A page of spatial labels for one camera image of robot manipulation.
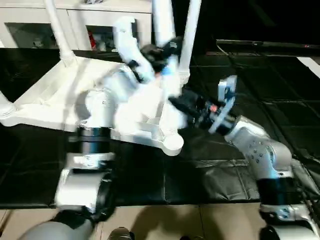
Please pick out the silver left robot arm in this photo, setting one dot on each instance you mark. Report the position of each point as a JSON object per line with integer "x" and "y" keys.
{"x": 100, "y": 100}

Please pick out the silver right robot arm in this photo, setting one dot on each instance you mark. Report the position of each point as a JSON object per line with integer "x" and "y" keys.
{"x": 262, "y": 150}

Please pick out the black box gold label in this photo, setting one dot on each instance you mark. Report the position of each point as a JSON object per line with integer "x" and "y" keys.
{"x": 207, "y": 22}

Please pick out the black mat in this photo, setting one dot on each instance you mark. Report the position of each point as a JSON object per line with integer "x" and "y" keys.
{"x": 175, "y": 180}

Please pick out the speckled ornament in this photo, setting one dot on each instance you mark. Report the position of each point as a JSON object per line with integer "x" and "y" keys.
{"x": 90, "y": 1}

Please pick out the white flat board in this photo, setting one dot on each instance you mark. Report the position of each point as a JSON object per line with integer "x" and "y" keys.
{"x": 310, "y": 63}

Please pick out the white cabinet glass doors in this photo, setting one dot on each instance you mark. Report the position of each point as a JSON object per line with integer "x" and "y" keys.
{"x": 30, "y": 17}

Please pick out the dark rounded foot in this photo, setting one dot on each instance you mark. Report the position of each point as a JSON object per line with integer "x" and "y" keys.
{"x": 122, "y": 233}

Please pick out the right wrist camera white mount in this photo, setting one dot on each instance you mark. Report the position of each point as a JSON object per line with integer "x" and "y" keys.
{"x": 226, "y": 100}

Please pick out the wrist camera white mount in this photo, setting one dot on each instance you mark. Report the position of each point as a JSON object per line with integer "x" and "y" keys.
{"x": 226, "y": 100}
{"x": 130, "y": 50}

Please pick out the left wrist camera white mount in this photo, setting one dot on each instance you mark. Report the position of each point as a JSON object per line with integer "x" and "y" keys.
{"x": 130, "y": 50}

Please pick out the silver metal rail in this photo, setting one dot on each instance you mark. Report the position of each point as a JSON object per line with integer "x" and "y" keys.
{"x": 262, "y": 44}

